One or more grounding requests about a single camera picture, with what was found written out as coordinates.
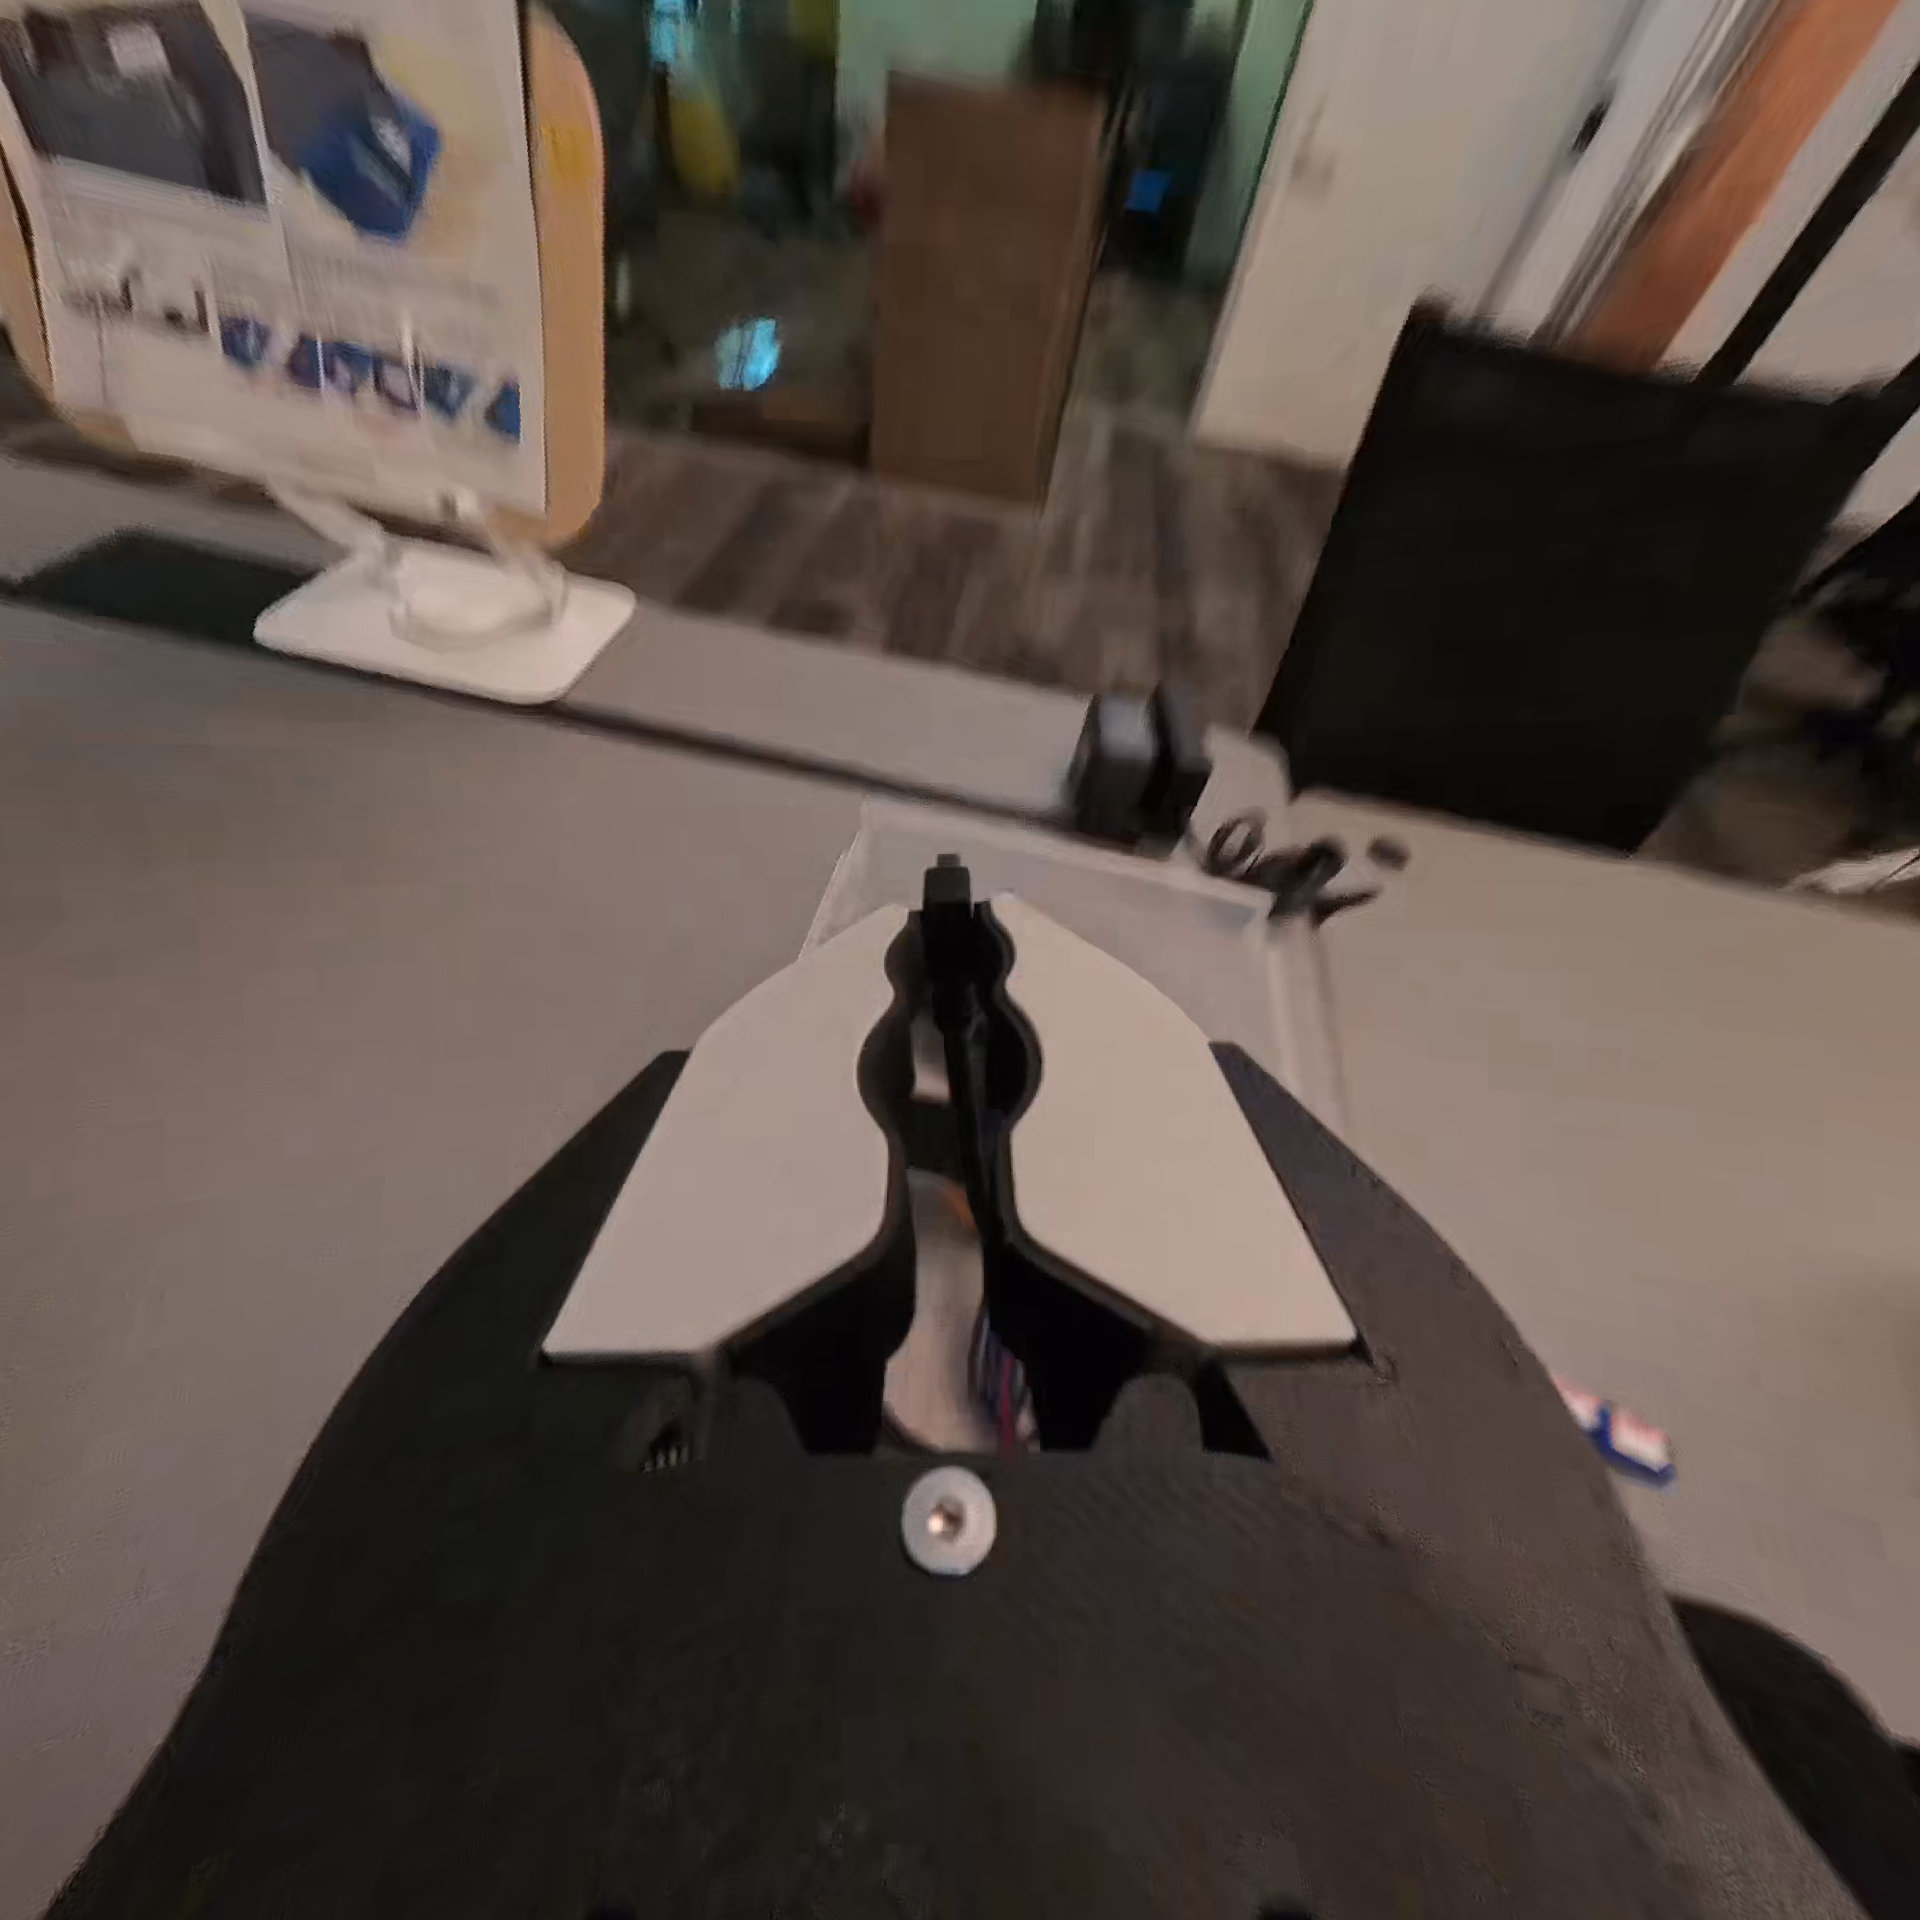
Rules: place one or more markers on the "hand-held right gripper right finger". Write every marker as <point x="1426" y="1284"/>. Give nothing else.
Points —
<point x="1171" y="1183"/>

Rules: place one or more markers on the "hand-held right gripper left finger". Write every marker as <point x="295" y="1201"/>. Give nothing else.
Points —
<point x="736" y="1183"/>

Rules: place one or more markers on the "clear plastic storage box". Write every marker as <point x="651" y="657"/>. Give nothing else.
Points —
<point x="1142" y="884"/>

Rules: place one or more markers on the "black box device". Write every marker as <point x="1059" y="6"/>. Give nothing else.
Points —
<point x="1142" y="764"/>

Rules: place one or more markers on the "blue and white small packet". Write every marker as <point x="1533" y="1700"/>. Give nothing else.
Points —
<point x="1621" y="1431"/>

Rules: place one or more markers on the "white board stand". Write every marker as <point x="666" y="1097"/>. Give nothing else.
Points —
<point x="449" y="614"/>

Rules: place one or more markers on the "black office chair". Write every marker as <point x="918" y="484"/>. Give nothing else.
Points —
<point x="1545" y="600"/>

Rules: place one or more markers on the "brown cardboard box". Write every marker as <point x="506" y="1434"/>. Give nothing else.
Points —
<point x="991" y="284"/>

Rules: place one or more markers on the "printed instruction sheet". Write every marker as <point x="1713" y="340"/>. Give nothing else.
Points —
<point x="376" y="301"/>

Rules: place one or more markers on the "white door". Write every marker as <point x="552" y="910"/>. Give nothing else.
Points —
<point x="1381" y="224"/>

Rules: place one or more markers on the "wooden door post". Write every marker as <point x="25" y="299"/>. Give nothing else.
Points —
<point x="1725" y="181"/>

